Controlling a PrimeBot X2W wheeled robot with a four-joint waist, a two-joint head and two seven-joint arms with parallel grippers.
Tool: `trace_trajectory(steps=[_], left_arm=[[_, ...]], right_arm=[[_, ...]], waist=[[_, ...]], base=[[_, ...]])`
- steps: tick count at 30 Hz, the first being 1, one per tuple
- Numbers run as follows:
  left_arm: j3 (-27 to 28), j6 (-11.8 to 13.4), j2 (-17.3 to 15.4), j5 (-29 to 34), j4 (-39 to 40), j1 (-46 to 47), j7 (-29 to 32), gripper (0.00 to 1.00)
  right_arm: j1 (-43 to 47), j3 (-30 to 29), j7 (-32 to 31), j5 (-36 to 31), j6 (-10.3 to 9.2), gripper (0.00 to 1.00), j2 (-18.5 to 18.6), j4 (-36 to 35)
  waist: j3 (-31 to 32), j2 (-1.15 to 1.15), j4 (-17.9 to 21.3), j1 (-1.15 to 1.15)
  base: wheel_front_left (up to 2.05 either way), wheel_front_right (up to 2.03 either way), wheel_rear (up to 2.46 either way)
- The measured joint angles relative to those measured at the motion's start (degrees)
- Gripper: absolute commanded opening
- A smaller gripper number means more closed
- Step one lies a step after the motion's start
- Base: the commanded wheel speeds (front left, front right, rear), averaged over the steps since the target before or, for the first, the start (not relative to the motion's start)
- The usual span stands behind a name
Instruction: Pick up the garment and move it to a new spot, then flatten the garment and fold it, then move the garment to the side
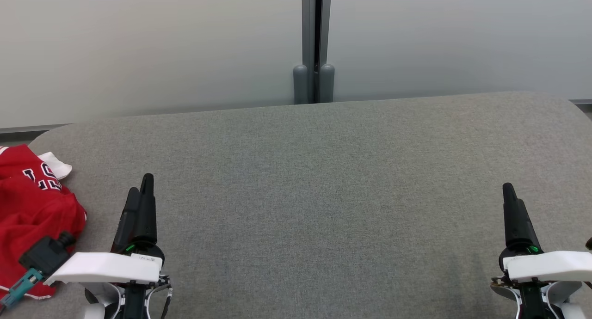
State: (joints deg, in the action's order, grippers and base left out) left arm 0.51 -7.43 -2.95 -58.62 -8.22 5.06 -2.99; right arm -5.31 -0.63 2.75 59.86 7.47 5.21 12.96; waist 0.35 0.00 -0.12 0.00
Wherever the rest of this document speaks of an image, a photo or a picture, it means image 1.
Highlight grey cylindrical post bumper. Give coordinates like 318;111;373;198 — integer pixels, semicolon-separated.
293;65;308;105
320;64;335;103

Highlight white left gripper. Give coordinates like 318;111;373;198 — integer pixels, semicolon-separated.
44;173;173;293

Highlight grey metal partition post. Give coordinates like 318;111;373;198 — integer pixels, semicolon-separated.
302;0;332;104

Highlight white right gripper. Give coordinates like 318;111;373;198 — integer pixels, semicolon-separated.
490;183;592;287

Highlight red Bulls jersey white sleeves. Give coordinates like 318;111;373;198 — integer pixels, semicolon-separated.
0;145;87;301

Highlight teal left camera cable plug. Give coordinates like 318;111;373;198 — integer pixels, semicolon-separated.
0;267;43;309

